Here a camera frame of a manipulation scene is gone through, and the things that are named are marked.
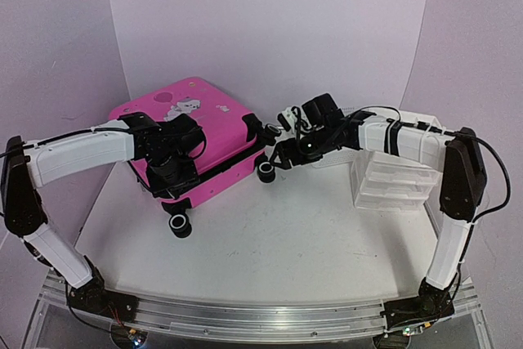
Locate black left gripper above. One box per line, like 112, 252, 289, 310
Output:
145, 150, 200, 199

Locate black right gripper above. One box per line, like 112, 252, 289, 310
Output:
269, 126, 334, 171

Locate pink cartoon suitcase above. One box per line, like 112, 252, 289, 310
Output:
109, 77, 281, 238

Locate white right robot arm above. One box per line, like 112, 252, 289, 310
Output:
255, 94, 488, 324

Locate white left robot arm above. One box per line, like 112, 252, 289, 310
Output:
1, 113, 207, 314

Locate white plastic mesh basket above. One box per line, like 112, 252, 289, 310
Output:
311, 149, 359, 168

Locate white drawer desk organizer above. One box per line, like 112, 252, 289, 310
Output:
353, 110, 446, 213

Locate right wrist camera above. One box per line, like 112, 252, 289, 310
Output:
277, 106, 307, 135

